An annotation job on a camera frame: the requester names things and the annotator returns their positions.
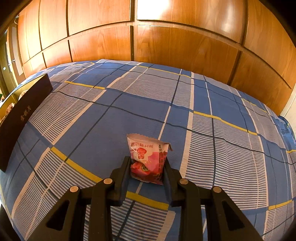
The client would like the wooden panelled headboard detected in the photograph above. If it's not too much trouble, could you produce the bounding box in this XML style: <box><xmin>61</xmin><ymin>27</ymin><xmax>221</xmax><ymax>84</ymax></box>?
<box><xmin>18</xmin><ymin>1</ymin><xmax>295</xmax><ymax>116</ymax></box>

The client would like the wooden door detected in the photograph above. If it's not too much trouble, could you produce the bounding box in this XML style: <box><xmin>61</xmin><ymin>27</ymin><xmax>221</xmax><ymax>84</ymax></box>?
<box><xmin>1</xmin><ymin>23</ymin><xmax>26</xmax><ymax>97</ymax></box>

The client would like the pink snack packet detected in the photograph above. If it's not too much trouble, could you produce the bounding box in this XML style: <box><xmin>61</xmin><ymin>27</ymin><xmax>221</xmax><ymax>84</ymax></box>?
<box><xmin>126</xmin><ymin>133</ymin><xmax>172</xmax><ymax>185</ymax></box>

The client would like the gold tin box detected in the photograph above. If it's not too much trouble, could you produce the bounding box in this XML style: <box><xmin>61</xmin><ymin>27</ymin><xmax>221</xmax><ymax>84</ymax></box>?
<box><xmin>1</xmin><ymin>73</ymin><xmax>53</xmax><ymax>172</ymax></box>

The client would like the blue plaid bed sheet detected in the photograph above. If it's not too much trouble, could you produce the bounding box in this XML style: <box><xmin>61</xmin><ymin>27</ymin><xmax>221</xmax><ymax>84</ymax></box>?
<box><xmin>1</xmin><ymin>59</ymin><xmax>295</xmax><ymax>240</ymax></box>

